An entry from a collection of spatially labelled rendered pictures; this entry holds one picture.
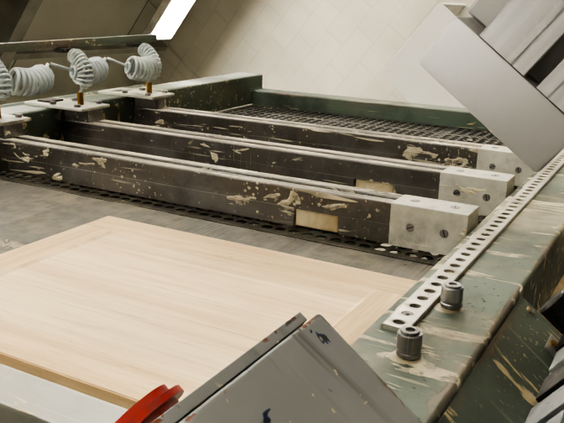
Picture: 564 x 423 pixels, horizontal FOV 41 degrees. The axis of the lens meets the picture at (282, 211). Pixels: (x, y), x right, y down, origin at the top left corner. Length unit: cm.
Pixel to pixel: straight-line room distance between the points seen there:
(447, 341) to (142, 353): 32
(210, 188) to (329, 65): 537
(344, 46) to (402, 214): 547
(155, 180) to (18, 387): 77
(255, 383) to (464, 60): 23
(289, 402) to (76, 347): 59
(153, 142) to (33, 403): 112
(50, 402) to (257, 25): 642
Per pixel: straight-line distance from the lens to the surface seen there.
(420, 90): 493
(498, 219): 122
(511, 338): 88
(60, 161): 159
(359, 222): 123
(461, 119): 238
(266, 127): 189
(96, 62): 193
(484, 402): 75
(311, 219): 127
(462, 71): 43
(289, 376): 28
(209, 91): 245
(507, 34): 42
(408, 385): 71
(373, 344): 78
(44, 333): 89
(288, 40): 686
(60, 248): 115
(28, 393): 73
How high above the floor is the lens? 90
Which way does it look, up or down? 11 degrees up
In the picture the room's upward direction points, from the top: 44 degrees counter-clockwise
